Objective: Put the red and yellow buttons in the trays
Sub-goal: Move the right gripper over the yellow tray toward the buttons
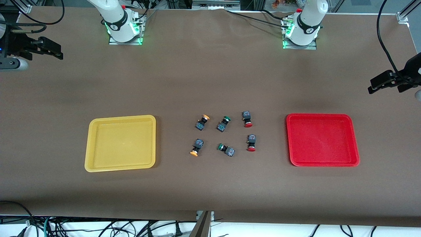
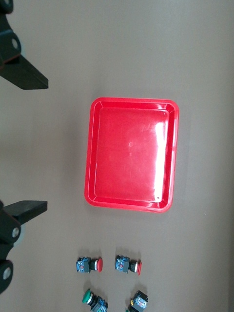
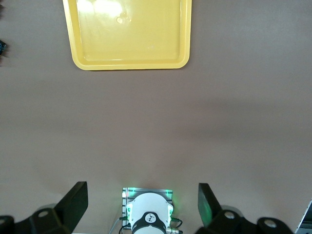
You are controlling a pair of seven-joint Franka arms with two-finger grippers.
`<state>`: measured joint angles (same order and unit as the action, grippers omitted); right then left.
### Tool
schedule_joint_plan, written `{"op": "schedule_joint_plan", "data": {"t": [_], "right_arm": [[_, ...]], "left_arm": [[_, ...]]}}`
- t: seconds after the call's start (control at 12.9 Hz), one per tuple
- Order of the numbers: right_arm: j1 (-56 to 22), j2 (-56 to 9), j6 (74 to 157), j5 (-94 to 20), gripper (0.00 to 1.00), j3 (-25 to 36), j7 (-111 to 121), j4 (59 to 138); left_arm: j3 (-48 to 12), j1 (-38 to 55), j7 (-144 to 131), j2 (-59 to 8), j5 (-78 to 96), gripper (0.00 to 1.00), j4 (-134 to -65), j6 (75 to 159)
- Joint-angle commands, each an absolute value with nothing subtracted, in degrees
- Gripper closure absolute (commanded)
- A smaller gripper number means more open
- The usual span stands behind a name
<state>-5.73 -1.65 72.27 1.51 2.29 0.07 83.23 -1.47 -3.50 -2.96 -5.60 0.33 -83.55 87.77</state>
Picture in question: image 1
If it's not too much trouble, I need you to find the yellow push button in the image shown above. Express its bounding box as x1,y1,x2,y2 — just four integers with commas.
195,114,211,130
190,138,204,157

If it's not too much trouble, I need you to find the red plastic tray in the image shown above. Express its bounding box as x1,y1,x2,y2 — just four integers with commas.
286,114,360,167

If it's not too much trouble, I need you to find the yellow plastic tray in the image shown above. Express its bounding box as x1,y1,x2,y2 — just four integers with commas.
85,115,157,172

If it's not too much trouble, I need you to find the brown table cover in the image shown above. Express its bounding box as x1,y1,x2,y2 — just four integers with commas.
0,6,421,228

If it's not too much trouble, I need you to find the green push button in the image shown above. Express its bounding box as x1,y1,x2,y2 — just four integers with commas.
217,143,235,157
216,116,232,132

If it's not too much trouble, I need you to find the grey metal box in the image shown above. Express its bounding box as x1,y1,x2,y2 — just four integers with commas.
192,0,241,11

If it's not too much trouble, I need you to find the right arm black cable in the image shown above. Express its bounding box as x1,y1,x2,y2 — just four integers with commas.
12,0,65,34

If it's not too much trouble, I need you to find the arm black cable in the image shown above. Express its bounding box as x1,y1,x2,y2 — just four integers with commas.
12,0,65,34
377,0,407,80

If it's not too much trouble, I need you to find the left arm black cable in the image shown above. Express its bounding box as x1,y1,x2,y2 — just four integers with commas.
377,0,407,80

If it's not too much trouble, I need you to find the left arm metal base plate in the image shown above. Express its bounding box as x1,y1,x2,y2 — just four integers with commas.
282,18,318,50

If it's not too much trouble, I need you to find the black cable on table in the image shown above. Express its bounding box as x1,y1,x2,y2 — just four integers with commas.
226,9,290,27

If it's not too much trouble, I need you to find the teal cable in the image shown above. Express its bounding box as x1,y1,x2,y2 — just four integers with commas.
43,216,54,237

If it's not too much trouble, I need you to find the white metal bracket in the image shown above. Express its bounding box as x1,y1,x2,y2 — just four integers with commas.
196,211,215,222

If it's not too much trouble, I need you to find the dark support post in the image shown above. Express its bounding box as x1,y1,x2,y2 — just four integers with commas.
189,211,213,237

